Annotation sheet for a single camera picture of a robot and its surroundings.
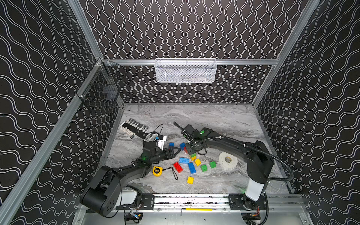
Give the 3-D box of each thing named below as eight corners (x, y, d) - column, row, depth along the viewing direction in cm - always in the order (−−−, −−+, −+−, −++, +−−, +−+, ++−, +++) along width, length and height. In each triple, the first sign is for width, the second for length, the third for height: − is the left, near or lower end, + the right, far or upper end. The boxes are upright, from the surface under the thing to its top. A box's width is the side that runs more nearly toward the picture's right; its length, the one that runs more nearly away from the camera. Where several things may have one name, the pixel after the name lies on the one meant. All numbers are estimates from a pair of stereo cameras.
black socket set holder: (117, 128, 107) (116, 127, 105) (129, 117, 114) (128, 116, 112) (139, 142, 100) (138, 141, 98) (151, 130, 107) (150, 128, 105)
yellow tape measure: (152, 176, 85) (151, 175, 83) (153, 167, 89) (153, 166, 87) (162, 176, 85) (161, 175, 83) (162, 167, 89) (162, 166, 87)
